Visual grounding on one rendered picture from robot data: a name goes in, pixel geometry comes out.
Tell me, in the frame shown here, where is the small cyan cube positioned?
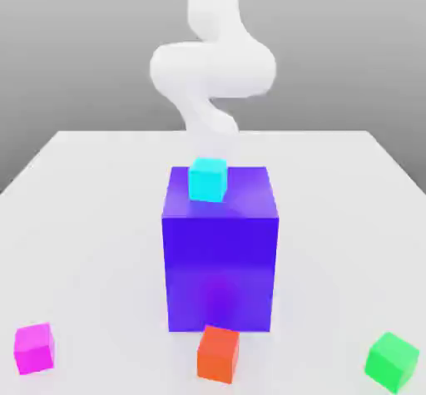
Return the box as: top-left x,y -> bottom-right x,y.
187,157 -> 229,204

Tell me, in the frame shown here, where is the small orange cube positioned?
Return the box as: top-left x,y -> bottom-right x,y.
196,325 -> 240,385

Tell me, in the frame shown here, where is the small magenta cube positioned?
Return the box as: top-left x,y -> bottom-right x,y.
13,322 -> 55,376

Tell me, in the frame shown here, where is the small green cube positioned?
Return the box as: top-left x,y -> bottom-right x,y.
364,331 -> 421,393

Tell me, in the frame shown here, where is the large purple box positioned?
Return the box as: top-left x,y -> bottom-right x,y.
161,165 -> 280,333

